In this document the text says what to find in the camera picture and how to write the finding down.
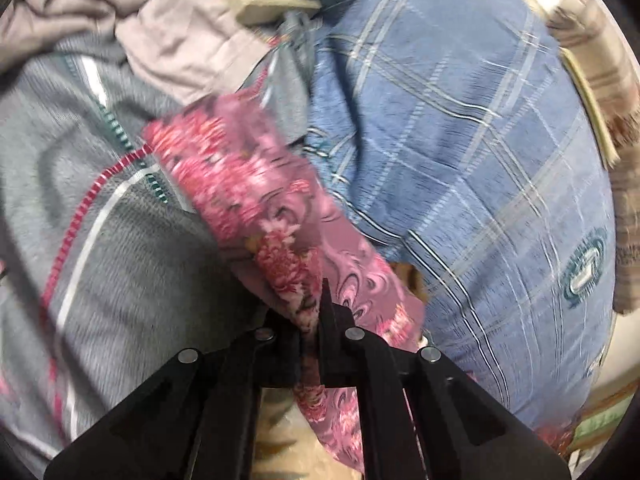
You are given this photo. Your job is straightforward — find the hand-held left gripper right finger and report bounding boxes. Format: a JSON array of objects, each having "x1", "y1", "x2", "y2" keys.
[{"x1": 317, "y1": 277, "x2": 572, "y2": 480}]

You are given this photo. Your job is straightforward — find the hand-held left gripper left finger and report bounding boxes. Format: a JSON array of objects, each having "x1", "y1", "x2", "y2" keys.
[{"x1": 44, "y1": 319, "x2": 302, "y2": 480}]

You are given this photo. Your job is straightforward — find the pink floral cloth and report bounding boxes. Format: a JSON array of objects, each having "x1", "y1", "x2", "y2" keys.
[{"x1": 142, "y1": 91, "x2": 427, "y2": 476}]

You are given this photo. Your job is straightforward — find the cream leaf-print blanket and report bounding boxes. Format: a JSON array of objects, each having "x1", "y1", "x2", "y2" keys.
[{"x1": 250, "y1": 260, "x2": 429, "y2": 480}]

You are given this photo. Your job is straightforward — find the grey striped blanket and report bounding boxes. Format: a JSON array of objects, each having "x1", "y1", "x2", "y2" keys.
[{"x1": 0, "y1": 15, "x2": 317, "y2": 478}]

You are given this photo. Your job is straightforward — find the red packet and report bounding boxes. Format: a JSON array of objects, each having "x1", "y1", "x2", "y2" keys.
[{"x1": 539, "y1": 424, "x2": 577, "y2": 457}]

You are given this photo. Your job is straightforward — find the blue plaid pillow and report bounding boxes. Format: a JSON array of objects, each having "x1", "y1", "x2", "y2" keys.
[{"x1": 305, "y1": 0, "x2": 618, "y2": 431}]

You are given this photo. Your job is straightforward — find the green wood-framed panel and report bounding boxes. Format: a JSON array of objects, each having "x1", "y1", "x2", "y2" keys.
[{"x1": 570, "y1": 389, "x2": 637, "y2": 457}]

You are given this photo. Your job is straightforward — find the pale pink cloth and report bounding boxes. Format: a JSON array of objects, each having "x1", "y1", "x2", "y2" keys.
[{"x1": 115, "y1": 0, "x2": 273, "y2": 107}]

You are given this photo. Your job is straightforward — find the beige striped cloth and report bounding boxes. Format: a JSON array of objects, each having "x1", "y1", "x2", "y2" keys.
[{"x1": 545, "y1": 0, "x2": 640, "y2": 317}]

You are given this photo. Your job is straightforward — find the mauve grey cloth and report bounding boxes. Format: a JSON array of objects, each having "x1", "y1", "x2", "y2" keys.
[{"x1": 0, "y1": 0, "x2": 158, "y2": 68}]

